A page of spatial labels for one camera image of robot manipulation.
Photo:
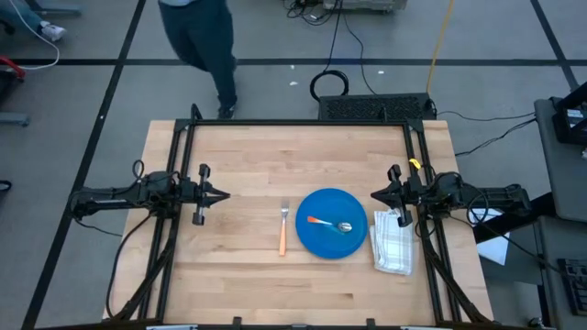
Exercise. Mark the yellow tag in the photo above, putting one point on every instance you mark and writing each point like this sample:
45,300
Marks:
414,163

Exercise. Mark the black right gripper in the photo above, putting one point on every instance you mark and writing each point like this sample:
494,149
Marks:
410,192

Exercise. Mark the black keyboard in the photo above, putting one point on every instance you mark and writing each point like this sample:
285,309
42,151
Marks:
575,284

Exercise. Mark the black perforated computer case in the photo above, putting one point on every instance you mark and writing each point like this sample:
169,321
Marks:
376,107

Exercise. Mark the black table frame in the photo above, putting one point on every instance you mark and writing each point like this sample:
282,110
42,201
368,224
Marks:
298,122

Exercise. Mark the person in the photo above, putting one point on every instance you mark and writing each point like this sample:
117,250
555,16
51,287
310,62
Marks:
202,36
50,31

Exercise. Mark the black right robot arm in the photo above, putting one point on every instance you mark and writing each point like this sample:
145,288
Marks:
495,197

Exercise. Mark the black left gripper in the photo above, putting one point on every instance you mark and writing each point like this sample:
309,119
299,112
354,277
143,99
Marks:
190,192

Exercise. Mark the grey desk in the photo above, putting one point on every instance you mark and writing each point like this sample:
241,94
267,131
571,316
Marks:
561,174

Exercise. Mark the white checked folded cloth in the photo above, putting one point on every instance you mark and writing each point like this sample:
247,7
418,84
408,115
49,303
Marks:
392,247

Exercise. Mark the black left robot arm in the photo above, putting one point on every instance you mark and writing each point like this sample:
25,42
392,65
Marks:
114,197

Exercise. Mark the blue plate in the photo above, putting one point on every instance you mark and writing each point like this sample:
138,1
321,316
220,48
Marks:
299,223

